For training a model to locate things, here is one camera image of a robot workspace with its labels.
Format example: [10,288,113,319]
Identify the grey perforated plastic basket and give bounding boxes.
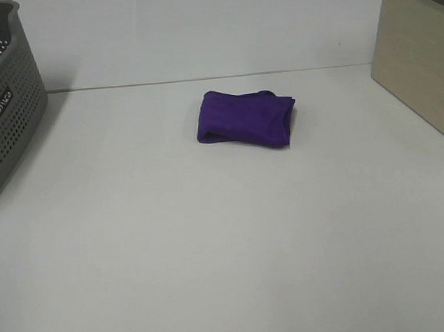
[0,0,48,192]

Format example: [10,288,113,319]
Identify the purple towel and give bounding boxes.
[196,90,295,149]

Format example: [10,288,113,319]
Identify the beige bin with grey rim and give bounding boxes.
[371,0,444,136]

